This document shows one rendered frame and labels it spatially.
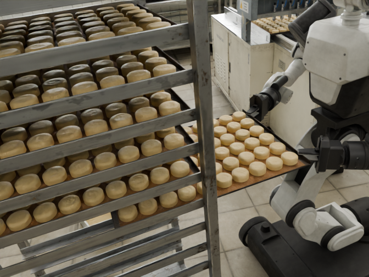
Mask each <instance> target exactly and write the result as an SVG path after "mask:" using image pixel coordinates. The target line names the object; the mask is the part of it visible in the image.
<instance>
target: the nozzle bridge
mask: <svg viewBox="0 0 369 277"><path fill-rule="evenodd" d="M282 1H284V5H285V3H286V6H285V7H284V11H281V5H282ZM305 1H306V0H303V1H302V4H301V5H300V8H299V9H297V2H298V0H295V1H294V5H293V6H292V10H289V3H290V0H287V2H286V0H279V1H278V0H237V13H238V14H240V15H241V39H243V40H244V41H245V42H250V38H251V21H254V20H257V19H262V18H269V17H274V16H282V15H290V14H298V13H303V12H305V11H306V10H307V9H308V8H309V7H311V6H312V1H313V0H310V3H309V4H308V5H307V8H304V7H305ZM327 1H328V2H329V3H330V4H331V6H332V7H333V8H334V9H342V8H343V7H339V6H336V5H335V4H334V3H333V0H327ZM274 2H276V6H277V3H278V7H277V8H276V12H273V5H274Z"/></svg>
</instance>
